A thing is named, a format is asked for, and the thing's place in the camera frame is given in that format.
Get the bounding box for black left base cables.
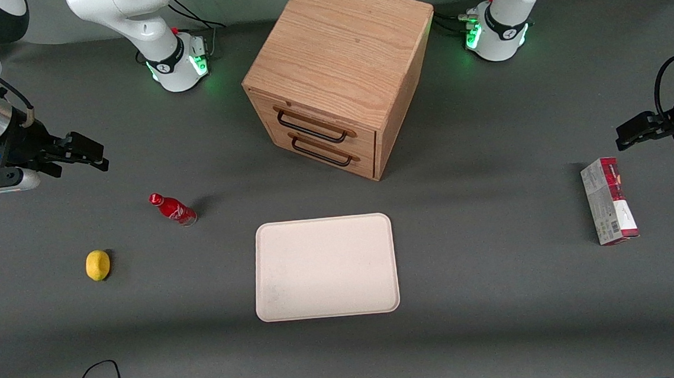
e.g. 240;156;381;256
431;0;502;37

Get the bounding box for wooden drawer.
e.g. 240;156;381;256
249;82;378;167
266;120;380;187

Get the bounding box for black wire drawer handle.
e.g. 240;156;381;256
289;128;362;172
274;100;359;148

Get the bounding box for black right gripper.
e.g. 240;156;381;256
0;114;111;193

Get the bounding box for red cola bottle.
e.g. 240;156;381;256
147;190;199;230

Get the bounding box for beige plastic tray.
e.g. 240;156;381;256
249;211;402;324

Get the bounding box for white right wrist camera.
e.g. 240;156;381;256
15;167;42;192

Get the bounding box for yellow lemon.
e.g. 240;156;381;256
84;249;112;283

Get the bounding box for black right base cables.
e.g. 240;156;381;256
170;0;227;62

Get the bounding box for red plaid cardboard box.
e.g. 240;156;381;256
579;155;641;247

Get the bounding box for black base cables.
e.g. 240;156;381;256
170;0;227;62
431;0;502;37

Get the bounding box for wooden drawer cabinet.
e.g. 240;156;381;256
236;0;446;190

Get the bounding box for grey table mat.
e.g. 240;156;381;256
0;0;674;378

